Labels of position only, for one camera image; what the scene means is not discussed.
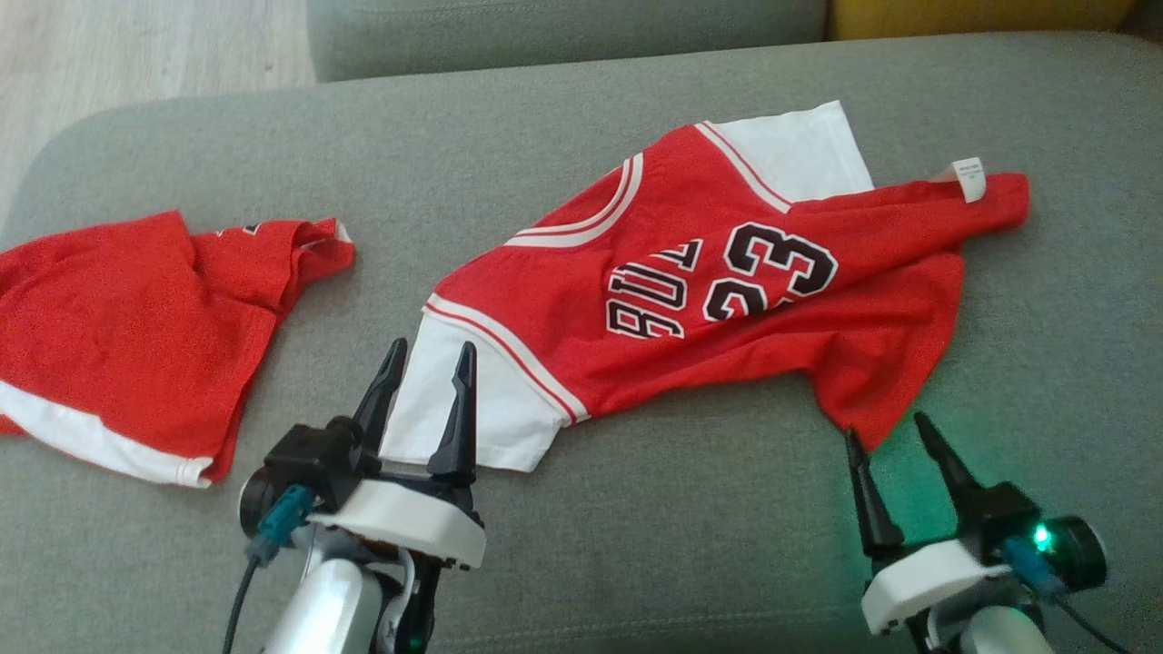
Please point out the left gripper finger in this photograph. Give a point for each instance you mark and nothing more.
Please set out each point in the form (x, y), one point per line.
(459, 436)
(382, 409)

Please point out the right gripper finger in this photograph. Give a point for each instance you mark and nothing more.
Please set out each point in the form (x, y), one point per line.
(872, 509)
(949, 468)

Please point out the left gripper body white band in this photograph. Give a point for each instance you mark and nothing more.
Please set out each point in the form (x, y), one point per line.
(409, 518)

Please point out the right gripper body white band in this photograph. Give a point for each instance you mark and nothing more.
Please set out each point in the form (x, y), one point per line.
(927, 577)

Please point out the red basketball jersey white sleeves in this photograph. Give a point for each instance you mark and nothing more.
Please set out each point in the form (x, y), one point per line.
(727, 363)

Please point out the red shorts white stripe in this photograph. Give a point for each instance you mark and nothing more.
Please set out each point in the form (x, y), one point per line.
(118, 318)

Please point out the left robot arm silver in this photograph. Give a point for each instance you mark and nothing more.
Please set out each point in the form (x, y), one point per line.
(327, 609)

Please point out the large grey sofa ottoman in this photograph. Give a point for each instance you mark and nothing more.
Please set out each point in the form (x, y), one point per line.
(636, 545)

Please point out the yellow sofa back cushion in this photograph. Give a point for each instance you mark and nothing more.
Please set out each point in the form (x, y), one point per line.
(981, 14)

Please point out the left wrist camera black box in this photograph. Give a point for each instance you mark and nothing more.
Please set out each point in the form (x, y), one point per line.
(309, 454)

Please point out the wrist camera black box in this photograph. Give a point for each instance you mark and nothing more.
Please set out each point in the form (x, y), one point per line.
(1072, 545)
(309, 454)

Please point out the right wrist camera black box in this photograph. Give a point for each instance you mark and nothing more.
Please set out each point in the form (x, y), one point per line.
(1072, 545)

